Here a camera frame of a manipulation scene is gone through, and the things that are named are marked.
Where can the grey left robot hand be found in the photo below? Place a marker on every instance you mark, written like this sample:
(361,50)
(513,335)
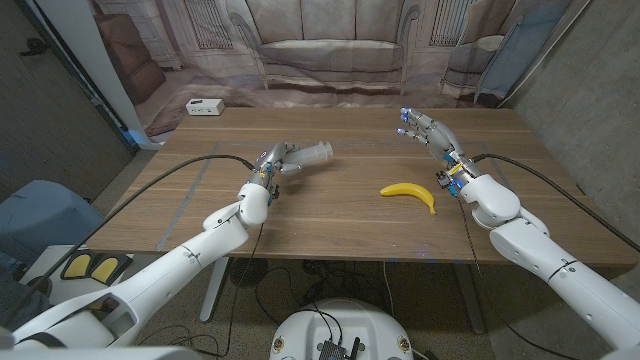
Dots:
(270,160)

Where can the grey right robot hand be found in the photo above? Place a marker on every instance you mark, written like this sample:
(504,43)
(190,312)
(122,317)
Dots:
(440,140)

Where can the large clear plastic syringe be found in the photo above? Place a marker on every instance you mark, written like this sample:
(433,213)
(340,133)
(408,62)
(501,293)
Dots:
(315,152)

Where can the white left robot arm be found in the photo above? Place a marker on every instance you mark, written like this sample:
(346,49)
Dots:
(165,280)

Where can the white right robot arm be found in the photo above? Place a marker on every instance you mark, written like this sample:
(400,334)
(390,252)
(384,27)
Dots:
(555,255)

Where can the yellow toy banana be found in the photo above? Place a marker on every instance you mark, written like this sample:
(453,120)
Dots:
(407,190)

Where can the grey tape outline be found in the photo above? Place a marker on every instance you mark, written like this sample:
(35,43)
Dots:
(375,144)

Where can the white power box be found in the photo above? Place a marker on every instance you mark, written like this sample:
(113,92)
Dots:
(205,107)

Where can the black round floor fan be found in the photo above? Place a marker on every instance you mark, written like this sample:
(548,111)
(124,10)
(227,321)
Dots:
(247,272)

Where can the printed sofa room backdrop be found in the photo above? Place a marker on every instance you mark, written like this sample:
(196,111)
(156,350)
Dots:
(330,50)

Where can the white table leg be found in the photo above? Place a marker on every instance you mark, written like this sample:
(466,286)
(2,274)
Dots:
(212,295)

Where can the grey table leg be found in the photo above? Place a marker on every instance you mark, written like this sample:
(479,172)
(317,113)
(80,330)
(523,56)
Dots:
(470,295)

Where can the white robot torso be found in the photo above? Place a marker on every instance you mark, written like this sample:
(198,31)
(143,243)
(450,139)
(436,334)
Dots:
(345,320)

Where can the white floor platform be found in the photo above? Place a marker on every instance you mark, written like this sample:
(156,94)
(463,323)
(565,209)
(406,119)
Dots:
(125,275)

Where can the white upright panel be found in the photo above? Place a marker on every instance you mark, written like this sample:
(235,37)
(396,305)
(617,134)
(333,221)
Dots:
(85,50)

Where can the black and yellow foot pedal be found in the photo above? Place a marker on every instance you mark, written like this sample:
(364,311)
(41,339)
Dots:
(80,266)

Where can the blue-grey upholstered seat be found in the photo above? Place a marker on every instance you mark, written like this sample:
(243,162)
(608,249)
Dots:
(45,215)

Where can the black shoe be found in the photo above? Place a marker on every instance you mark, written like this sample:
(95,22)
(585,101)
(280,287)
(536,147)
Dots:
(40,286)

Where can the person's leg in jeans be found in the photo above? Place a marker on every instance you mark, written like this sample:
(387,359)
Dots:
(20,300)

